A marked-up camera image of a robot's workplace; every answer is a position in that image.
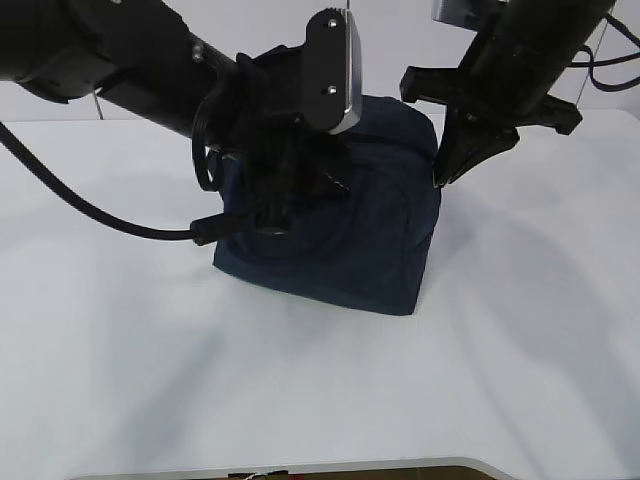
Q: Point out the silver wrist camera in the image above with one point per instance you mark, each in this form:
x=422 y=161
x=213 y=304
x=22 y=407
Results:
x=331 y=92
x=465 y=14

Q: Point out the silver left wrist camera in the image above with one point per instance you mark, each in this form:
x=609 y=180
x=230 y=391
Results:
x=331 y=92

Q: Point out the navy blue lunch bag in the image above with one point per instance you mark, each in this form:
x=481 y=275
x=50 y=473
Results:
x=369 y=250

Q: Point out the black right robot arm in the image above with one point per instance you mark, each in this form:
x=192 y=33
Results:
x=557 y=28

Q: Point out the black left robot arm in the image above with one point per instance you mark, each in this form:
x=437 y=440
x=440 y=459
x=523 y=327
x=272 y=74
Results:
x=134 y=54

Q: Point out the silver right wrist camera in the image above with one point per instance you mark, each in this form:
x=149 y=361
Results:
x=465 y=14

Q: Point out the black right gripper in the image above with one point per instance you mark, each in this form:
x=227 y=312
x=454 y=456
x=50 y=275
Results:
x=501 y=80

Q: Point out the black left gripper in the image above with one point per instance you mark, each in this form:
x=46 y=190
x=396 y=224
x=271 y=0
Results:
x=252 y=115

